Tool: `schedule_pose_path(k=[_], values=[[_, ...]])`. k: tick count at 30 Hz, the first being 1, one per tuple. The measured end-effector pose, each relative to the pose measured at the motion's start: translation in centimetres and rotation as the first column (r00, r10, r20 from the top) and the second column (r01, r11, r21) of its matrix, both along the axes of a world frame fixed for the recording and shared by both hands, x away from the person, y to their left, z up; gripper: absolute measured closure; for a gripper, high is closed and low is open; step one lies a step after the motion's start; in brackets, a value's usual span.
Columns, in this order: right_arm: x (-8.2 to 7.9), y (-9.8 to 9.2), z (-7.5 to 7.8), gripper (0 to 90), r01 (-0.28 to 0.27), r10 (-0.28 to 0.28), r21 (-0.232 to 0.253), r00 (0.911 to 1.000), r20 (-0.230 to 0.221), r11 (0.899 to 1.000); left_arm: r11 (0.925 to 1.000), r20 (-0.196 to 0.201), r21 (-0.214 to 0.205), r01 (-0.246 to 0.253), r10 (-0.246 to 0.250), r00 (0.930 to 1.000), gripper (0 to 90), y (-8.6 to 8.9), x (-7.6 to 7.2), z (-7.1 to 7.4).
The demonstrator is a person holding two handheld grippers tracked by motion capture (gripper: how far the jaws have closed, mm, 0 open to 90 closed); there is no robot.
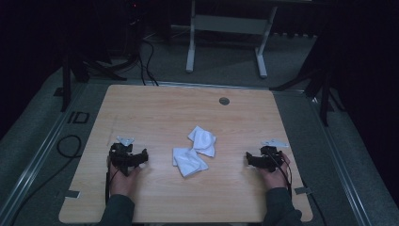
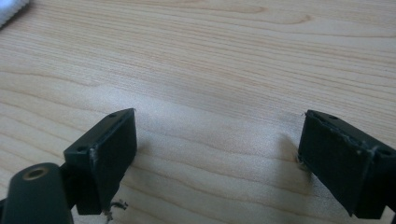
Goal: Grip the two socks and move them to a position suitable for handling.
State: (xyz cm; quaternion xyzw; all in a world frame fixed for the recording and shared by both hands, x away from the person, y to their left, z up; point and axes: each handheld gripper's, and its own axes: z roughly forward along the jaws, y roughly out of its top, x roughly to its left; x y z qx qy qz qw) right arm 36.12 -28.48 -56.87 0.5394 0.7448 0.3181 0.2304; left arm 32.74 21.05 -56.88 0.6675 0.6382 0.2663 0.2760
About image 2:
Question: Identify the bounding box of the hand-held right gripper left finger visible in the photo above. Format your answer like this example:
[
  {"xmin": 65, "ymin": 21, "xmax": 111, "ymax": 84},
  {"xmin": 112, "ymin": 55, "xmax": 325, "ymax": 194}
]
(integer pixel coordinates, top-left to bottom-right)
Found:
[{"xmin": 63, "ymin": 107, "xmax": 138, "ymax": 216}]

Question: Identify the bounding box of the white cloth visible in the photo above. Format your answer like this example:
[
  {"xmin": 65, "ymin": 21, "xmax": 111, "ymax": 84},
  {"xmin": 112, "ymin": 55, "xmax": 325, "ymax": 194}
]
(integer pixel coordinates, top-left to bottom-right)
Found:
[{"xmin": 0, "ymin": 0, "xmax": 31, "ymax": 28}]

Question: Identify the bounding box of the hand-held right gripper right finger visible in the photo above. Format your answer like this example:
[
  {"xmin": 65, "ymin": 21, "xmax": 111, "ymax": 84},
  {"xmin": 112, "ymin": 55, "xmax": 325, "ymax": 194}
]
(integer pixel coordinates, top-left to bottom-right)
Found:
[{"xmin": 297, "ymin": 109, "xmax": 396, "ymax": 220}]

